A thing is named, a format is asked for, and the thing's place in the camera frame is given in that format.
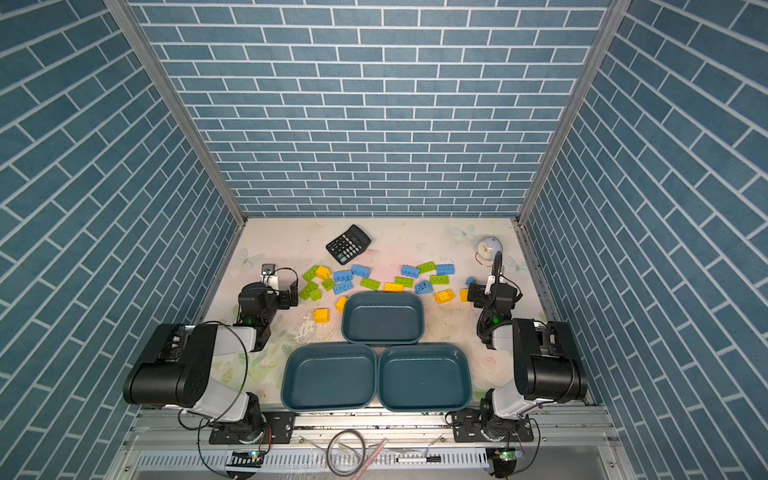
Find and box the yellow flat lego plate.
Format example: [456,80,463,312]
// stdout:
[433,289,455,305]

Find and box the blue sloped lego brick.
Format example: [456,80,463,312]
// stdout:
[414,280,434,295]

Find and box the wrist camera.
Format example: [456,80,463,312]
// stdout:
[484,251,503,295]
[261,263,279,290]

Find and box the small yellow lego brick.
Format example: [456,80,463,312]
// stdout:
[335,296,348,313]

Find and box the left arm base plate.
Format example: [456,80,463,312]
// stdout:
[209,411,296,446]

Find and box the top teal plastic bin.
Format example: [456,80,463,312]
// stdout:
[341,292,425,346]

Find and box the bottom right teal bin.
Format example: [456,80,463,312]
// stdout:
[378,343,473,412]

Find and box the green lego plate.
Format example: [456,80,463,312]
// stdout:
[417,261,436,274]
[302,265,319,282]

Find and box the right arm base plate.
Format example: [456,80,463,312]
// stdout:
[445,408,535,443]

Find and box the blue lego brick top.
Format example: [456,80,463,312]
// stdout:
[351,265,371,278]

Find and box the bottom left teal bin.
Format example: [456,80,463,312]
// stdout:
[281,343,377,412]

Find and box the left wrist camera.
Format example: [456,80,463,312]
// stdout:
[261,263,279,290]

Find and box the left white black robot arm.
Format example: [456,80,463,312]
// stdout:
[122,264,299,446]

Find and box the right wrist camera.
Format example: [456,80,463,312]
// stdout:
[484,251,503,295]

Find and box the green flat plate lower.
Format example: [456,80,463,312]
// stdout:
[430,275,450,285]

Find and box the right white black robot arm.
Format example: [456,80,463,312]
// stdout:
[467,281,588,441]

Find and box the coiled grey cable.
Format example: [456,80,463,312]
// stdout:
[325,428,367,478]

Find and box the black desk calculator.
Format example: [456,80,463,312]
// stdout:
[325,224,372,265]

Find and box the yellow square lego brick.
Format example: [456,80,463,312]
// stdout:
[313,308,330,324]

